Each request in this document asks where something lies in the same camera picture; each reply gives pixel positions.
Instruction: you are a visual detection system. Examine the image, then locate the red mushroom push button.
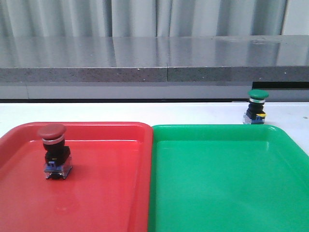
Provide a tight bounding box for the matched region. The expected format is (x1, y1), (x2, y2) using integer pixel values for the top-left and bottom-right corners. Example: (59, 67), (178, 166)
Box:
(38, 124), (72, 179)

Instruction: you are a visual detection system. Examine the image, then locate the grey granite counter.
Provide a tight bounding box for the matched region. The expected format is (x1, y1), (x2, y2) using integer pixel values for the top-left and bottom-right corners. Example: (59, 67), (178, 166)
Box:
(0, 35), (309, 102)

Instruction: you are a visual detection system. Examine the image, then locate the green plastic tray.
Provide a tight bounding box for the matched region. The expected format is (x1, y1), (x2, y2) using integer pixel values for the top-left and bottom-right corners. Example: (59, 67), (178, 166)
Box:
(148, 125), (309, 232)

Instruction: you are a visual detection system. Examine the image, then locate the red plastic tray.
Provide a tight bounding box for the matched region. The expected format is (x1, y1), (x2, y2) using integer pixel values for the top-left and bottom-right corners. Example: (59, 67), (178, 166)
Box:
(0, 122), (153, 232)

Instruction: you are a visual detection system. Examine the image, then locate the green mushroom push button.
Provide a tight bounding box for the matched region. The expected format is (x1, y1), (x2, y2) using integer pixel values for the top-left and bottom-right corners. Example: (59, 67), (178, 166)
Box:
(243, 89), (269, 124)

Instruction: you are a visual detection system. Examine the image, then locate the white pleated curtain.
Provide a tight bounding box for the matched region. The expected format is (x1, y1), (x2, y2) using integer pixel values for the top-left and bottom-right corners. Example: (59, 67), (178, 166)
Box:
(0, 0), (287, 37)

